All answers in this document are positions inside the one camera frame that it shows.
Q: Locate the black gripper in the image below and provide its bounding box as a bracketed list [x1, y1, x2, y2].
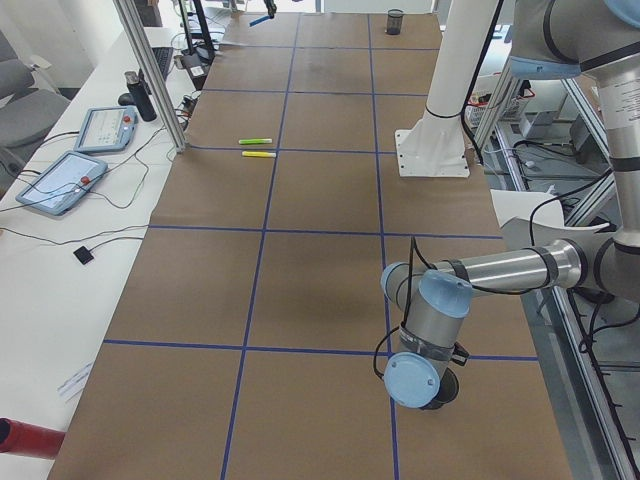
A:
[264, 0, 277, 18]

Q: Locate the blue highlighter marker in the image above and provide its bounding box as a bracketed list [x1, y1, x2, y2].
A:
[249, 15, 271, 27]

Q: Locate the black keyboard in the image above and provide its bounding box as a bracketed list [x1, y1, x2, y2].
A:
[152, 47, 174, 80]

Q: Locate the far black mesh pen cup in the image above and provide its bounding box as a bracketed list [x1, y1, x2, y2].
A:
[385, 8, 404, 36]

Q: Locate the black mesh pen cup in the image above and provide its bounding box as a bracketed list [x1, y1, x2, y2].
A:
[421, 368, 460, 410]
[385, 8, 404, 36]

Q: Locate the green highlighter marker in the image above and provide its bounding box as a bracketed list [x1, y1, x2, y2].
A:
[238, 138, 273, 146]

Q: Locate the yellow highlighter marker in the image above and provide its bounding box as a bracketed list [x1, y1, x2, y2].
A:
[241, 151, 277, 158]

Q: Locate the black water bottle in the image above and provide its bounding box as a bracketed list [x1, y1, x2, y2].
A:
[124, 71, 157, 122]

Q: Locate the far teach pendant tablet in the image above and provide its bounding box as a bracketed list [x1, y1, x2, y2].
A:
[74, 106, 137, 154]

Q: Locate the teach pendant tablet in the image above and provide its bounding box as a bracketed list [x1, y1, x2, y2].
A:
[74, 106, 137, 154]
[15, 151, 108, 216]

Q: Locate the grey office chair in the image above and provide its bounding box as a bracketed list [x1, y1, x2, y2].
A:
[1, 37, 70, 194]

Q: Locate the near teach pendant tablet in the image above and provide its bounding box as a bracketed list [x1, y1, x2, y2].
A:
[15, 151, 108, 216]

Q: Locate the small black square device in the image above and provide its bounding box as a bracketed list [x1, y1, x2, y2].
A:
[73, 246, 94, 265]

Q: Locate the near black mesh pen cup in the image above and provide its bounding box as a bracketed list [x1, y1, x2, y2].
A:
[421, 368, 460, 410]

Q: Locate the white paper label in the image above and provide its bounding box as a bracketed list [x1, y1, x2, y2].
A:
[57, 362, 94, 402]

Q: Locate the red cylinder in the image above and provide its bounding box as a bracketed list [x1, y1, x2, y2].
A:
[1, 418, 66, 460]

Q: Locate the aluminium frame post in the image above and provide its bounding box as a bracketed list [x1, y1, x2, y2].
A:
[113, 0, 187, 153]

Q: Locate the white camera stand column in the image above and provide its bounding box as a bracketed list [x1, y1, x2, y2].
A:
[395, 0, 502, 178]

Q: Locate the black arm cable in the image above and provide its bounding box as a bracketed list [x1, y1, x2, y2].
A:
[370, 169, 616, 383]

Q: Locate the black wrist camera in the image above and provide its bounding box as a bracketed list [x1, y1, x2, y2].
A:
[450, 342, 470, 367]

